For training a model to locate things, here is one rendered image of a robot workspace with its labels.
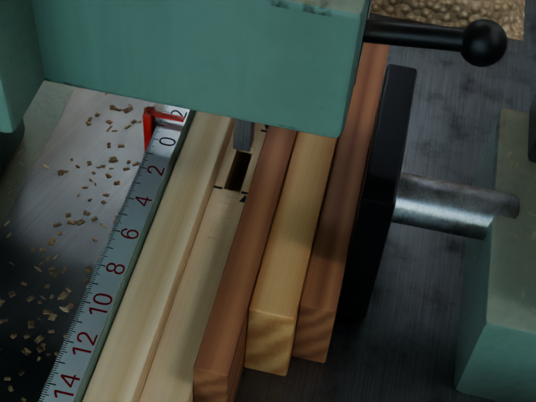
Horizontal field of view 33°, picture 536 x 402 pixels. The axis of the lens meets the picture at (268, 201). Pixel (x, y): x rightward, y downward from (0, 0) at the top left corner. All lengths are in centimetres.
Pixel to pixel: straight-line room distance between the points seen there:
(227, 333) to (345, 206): 10
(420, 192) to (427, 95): 15
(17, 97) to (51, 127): 29
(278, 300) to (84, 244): 24
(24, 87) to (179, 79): 7
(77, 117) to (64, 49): 29
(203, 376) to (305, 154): 13
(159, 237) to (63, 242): 20
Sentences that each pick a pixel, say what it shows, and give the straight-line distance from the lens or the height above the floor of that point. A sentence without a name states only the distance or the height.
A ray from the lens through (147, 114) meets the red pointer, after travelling 46.
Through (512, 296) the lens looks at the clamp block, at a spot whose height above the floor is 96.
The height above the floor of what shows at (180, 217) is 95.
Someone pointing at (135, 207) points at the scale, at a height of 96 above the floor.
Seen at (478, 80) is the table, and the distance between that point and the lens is 59.
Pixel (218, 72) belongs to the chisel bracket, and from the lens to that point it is 38.
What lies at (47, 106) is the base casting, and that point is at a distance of 70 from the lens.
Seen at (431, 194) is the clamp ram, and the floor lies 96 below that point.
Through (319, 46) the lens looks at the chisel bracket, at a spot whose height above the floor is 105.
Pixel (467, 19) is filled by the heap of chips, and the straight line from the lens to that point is 63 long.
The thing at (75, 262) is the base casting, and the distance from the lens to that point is 60.
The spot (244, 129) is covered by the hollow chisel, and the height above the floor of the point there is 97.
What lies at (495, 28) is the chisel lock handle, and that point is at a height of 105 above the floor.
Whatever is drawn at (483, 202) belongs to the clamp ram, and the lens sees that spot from 43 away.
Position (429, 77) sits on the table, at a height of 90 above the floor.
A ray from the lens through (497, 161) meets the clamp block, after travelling 46.
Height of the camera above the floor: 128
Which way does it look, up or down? 50 degrees down
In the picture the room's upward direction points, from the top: 5 degrees clockwise
